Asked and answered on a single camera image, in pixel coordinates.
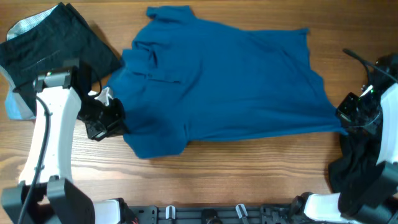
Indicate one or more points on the blue polo shirt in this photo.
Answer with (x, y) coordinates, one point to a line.
(188, 79)

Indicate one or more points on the dark green folded trousers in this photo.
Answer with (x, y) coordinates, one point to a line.
(63, 35)

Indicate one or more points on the light blue folded garment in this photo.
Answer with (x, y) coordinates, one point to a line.
(16, 107)

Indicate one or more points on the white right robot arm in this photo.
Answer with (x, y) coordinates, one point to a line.
(368, 199)

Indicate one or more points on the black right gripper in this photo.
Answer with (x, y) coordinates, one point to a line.
(348, 109)

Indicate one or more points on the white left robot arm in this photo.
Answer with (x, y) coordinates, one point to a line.
(45, 192)

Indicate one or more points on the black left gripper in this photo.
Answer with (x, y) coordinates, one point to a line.
(106, 123)

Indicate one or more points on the dark crumpled garment pile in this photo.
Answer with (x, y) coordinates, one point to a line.
(360, 152)

